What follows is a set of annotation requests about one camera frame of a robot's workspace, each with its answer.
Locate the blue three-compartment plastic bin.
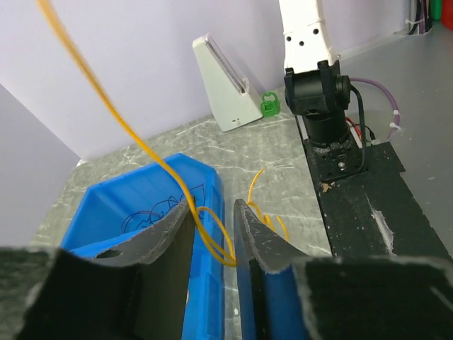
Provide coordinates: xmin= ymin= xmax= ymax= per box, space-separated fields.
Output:
xmin=59 ymin=152 xmax=309 ymax=340

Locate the dark purple cable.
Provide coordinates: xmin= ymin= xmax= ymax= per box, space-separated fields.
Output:
xmin=122 ymin=182 xmax=206 ymax=234

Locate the white tape dispenser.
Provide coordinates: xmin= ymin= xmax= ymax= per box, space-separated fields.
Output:
xmin=193 ymin=34 xmax=263 ymax=132

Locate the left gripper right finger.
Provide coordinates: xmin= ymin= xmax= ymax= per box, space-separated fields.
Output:
xmin=234 ymin=199 xmax=452 ymax=339

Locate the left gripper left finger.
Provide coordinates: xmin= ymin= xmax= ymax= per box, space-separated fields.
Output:
xmin=16 ymin=200 xmax=195 ymax=339

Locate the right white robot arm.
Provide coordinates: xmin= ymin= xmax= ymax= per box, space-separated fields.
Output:
xmin=279 ymin=0 xmax=352 ymax=148

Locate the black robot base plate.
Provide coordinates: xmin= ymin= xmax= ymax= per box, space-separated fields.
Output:
xmin=299 ymin=116 xmax=453 ymax=259

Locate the yellow cable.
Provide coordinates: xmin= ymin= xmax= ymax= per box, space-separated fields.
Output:
xmin=35 ymin=0 xmax=290 ymax=268

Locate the green toy piece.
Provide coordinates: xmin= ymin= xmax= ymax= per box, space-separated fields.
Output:
xmin=260 ymin=91 xmax=280 ymax=118

